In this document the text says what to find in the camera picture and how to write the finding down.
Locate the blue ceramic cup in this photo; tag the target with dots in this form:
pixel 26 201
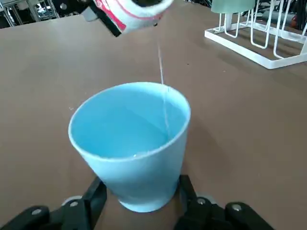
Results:
pixel 120 124

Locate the white juice bottle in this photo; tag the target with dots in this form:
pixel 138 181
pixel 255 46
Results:
pixel 141 22

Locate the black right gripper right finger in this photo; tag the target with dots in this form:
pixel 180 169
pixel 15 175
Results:
pixel 204 215

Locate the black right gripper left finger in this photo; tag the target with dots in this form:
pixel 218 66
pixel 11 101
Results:
pixel 72 215

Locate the mint green cup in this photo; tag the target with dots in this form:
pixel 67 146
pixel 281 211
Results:
pixel 230 6

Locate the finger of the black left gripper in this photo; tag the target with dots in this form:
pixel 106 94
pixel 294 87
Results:
pixel 111 26

